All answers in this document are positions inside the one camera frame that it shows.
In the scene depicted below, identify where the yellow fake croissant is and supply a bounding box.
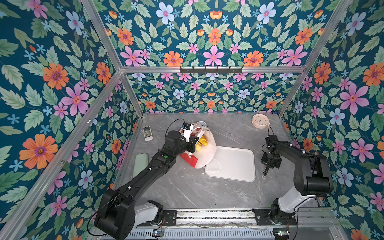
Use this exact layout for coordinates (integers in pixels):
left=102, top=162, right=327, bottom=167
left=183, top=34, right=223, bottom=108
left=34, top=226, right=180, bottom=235
left=199, top=136, right=208, bottom=146

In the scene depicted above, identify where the pink round clock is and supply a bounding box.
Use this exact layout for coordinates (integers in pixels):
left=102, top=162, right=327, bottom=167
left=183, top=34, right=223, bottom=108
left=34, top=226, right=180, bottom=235
left=252, top=114, right=270, bottom=129

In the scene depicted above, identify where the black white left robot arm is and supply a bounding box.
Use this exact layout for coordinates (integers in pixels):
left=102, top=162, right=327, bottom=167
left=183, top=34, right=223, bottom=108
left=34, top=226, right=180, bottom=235
left=94, top=131, right=199, bottom=240

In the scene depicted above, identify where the white plastic tray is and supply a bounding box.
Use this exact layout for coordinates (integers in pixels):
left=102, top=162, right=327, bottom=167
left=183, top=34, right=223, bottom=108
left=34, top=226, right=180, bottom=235
left=205, top=147, right=256, bottom=182

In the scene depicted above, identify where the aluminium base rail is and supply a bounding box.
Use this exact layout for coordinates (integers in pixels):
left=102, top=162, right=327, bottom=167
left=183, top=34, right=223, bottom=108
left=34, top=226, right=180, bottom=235
left=135, top=207, right=341, bottom=228

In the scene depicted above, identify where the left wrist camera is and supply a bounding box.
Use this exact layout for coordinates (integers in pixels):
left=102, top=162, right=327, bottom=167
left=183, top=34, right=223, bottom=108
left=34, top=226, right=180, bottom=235
left=180, top=123, right=194, bottom=143

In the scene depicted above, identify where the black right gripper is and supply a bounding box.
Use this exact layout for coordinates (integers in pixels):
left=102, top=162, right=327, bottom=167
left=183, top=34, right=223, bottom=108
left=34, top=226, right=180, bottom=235
left=260, top=152, right=281, bottom=169

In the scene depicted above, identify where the green silicone pad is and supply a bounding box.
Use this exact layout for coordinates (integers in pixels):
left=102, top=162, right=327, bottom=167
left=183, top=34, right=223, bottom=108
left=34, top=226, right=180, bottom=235
left=133, top=153, right=149, bottom=178

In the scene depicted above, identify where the black hook rail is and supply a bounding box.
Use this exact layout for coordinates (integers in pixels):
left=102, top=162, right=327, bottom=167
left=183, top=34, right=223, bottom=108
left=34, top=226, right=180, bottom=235
left=179, top=66, right=243, bottom=75

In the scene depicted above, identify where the red white paper bag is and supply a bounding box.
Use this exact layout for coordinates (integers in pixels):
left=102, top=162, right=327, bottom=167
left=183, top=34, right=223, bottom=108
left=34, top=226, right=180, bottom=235
left=181, top=123, right=217, bottom=169

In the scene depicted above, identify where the white remote control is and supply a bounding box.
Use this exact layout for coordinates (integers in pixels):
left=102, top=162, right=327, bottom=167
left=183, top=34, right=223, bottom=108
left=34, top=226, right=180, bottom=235
left=143, top=126, right=153, bottom=142

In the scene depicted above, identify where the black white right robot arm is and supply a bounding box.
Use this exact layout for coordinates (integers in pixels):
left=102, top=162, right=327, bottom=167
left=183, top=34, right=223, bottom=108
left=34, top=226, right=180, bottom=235
left=261, top=135, right=334, bottom=225

